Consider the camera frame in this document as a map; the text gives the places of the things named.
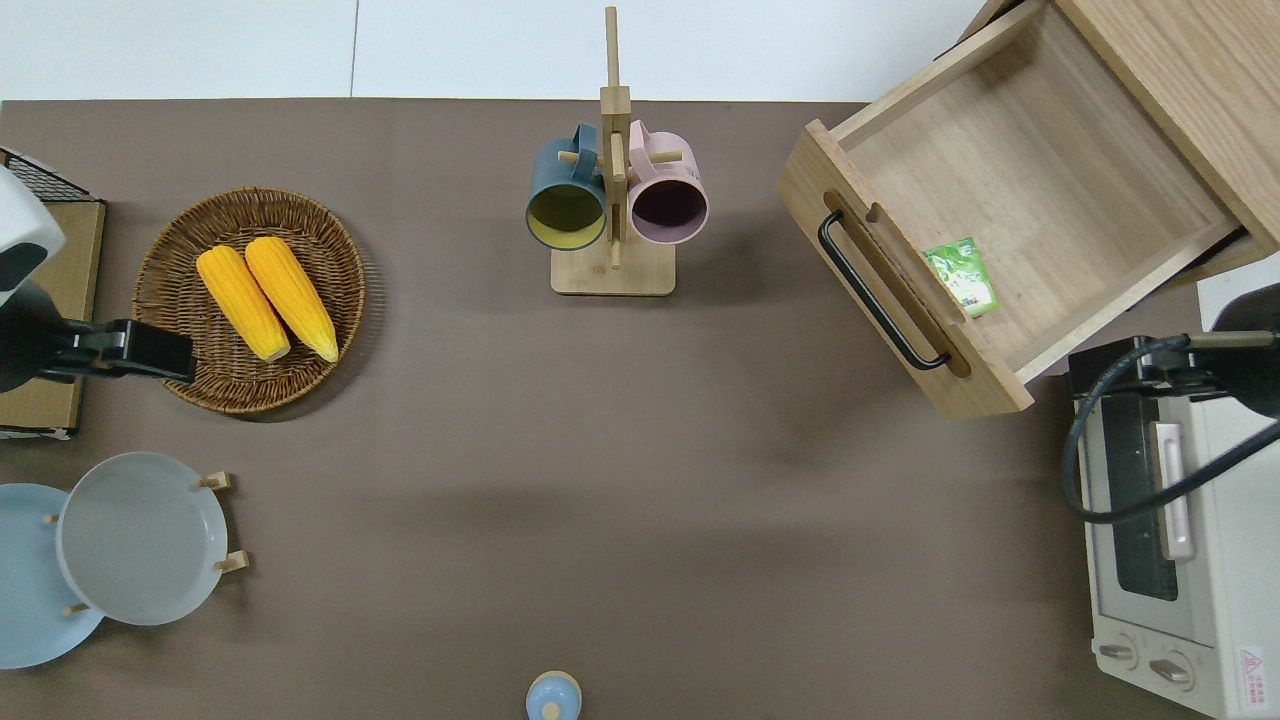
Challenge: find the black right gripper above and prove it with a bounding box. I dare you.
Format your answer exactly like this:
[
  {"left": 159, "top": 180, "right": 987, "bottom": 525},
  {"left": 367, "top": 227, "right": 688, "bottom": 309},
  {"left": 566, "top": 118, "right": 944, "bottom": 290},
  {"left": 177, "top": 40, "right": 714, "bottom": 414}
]
[{"left": 1067, "top": 300, "right": 1280, "bottom": 419}]

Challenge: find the wooden drawer with black handle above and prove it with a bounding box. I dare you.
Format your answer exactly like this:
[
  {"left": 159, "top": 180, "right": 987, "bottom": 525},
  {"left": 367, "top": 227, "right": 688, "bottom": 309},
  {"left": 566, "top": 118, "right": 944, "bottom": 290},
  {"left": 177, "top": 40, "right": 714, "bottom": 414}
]
[{"left": 778, "top": 0, "right": 1246, "bottom": 421}]

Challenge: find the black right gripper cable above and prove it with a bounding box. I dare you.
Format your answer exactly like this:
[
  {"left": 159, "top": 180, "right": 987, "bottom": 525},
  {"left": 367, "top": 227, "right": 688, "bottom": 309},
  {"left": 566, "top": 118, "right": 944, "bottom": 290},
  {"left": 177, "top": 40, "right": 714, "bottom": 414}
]
[{"left": 1062, "top": 332, "right": 1280, "bottom": 526}]

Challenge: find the wooden mug rack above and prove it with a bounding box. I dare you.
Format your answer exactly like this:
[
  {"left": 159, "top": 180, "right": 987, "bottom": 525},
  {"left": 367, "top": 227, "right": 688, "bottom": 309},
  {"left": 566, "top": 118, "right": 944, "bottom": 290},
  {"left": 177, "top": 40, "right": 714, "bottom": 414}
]
[{"left": 550, "top": 5, "right": 686, "bottom": 298}]

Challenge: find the dark blue mug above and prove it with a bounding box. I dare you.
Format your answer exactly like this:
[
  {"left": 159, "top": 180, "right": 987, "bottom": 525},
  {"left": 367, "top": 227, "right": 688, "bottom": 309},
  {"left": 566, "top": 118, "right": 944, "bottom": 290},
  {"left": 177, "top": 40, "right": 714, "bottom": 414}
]
[{"left": 525, "top": 123, "right": 608, "bottom": 251}]

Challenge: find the white toaster oven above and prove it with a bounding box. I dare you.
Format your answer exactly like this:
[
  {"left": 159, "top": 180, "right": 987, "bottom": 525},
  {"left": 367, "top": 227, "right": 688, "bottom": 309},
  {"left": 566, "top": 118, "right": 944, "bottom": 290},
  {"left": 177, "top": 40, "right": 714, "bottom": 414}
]
[{"left": 1065, "top": 340, "right": 1280, "bottom": 720}]

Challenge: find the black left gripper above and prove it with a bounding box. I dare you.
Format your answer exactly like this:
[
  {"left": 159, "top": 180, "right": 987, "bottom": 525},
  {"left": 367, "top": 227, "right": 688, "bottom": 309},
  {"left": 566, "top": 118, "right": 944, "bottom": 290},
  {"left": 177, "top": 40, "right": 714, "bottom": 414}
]
[{"left": 0, "top": 280, "right": 197, "bottom": 393}]

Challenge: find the wooden plate rack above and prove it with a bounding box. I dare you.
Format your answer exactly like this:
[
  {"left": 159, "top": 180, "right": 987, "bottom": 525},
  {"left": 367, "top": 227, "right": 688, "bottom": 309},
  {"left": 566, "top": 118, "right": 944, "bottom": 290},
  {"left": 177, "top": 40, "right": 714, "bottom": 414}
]
[{"left": 40, "top": 470, "right": 251, "bottom": 616}]

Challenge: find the green snack packet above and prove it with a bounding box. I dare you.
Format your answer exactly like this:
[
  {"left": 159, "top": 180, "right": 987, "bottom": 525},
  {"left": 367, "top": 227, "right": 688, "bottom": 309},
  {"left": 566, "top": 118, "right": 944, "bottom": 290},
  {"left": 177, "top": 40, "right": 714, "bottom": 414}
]
[{"left": 922, "top": 237, "right": 999, "bottom": 319}]

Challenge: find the light wooden drawer cabinet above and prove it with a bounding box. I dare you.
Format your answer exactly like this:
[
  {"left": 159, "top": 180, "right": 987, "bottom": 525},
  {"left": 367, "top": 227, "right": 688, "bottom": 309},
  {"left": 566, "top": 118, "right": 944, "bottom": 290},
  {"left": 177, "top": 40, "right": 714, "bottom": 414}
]
[{"left": 960, "top": 0, "right": 1280, "bottom": 281}]

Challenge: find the yellow corn cob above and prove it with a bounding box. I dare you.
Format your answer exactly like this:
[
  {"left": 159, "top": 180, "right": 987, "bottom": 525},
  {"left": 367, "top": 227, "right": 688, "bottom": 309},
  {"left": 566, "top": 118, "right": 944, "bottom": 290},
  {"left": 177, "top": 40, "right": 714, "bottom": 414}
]
[
  {"left": 245, "top": 236, "right": 340, "bottom": 363},
  {"left": 196, "top": 245, "right": 292, "bottom": 363}
]

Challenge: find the wire and wood shelf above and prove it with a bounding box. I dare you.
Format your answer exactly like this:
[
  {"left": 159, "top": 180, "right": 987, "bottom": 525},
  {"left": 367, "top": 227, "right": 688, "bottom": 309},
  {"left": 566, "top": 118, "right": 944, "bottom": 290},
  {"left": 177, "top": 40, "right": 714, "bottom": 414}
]
[{"left": 0, "top": 148, "right": 106, "bottom": 441}]

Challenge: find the light blue plate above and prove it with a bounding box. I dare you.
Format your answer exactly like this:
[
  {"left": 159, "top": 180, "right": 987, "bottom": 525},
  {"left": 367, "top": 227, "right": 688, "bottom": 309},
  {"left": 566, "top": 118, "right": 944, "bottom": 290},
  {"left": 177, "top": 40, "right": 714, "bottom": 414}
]
[{"left": 0, "top": 483, "right": 106, "bottom": 671}]

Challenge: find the pink mug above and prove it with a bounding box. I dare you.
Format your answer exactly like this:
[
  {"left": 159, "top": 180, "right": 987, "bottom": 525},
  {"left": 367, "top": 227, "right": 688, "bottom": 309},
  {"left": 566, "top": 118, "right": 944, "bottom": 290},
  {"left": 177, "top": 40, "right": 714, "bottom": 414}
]
[{"left": 627, "top": 120, "right": 710, "bottom": 246}]

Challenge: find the grey plate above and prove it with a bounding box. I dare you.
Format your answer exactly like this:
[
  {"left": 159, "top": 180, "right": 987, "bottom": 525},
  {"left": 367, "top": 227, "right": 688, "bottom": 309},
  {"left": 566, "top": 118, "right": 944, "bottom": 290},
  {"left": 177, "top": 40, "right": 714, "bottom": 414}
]
[{"left": 55, "top": 452, "right": 229, "bottom": 627}]

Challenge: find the brown wicker basket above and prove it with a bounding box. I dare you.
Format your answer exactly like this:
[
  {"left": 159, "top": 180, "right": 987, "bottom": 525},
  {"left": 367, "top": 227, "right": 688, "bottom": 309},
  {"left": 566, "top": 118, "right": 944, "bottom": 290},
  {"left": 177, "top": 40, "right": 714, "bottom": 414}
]
[{"left": 132, "top": 187, "right": 367, "bottom": 416}]

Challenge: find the small blue round button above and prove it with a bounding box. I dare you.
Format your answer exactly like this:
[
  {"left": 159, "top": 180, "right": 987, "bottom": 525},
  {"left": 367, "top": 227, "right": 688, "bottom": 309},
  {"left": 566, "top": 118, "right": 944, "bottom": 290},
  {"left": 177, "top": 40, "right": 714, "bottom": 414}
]
[{"left": 525, "top": 671, "right": 583, "bottom": 720}]

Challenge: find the brown table mat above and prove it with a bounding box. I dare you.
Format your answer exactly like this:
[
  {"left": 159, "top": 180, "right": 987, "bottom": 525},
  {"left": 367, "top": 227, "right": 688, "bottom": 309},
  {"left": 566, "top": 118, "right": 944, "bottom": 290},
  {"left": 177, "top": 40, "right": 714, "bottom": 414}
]
[{"left": 0, "top": 98, "right": 1216, "bottom": 720}]

